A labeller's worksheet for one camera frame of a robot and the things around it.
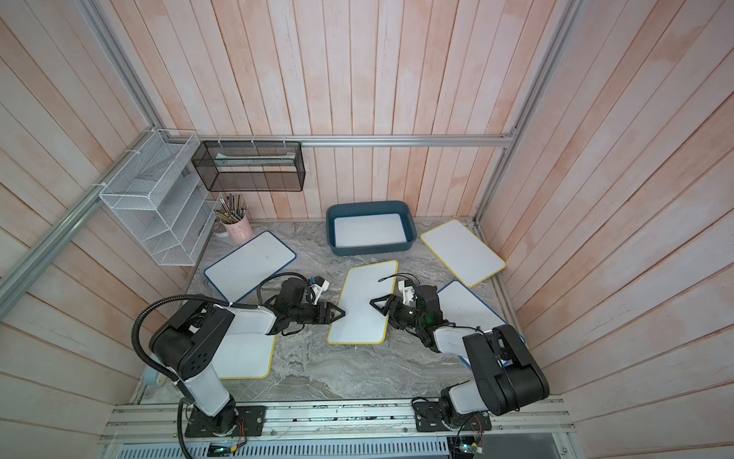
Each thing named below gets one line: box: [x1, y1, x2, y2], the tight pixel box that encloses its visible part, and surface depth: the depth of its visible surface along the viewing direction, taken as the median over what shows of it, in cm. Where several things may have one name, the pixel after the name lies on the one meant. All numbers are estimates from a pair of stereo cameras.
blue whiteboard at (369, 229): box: [334, 213, 408, 248], surface depth 119 cm
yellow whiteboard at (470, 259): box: [419, 218, 507, 289], surface depth 114 cm
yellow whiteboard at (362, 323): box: [326, 260, 399, 346], surface depth 89 cm
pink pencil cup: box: [214, 193, 255, 245], surface depth 109 cm
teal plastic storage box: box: [325, 200, 417, 257], surface depth 119 cm
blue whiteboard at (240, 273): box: [203, 230, 298, 304], surface depth 110 cm
